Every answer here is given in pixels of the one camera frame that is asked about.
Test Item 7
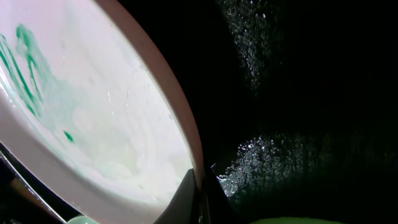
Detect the mint plate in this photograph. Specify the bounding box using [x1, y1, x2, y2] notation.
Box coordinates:
[66, 215, 99, 224]
[250, 217, 343, 224]

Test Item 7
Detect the pink plate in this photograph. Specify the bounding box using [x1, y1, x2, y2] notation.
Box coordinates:
[1, 0, 203, 223]

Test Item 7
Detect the mint plate front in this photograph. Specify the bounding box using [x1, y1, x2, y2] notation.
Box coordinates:
[66, 215, 99, 224]

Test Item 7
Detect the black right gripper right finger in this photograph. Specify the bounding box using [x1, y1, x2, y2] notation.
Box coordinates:
[202, 168, 240, 224]

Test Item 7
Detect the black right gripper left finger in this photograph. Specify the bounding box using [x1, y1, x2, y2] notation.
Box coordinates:
[154, 169, 199, 224]

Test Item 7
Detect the black round tray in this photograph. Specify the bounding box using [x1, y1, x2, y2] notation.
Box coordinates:
[0, 0, 398, 224]

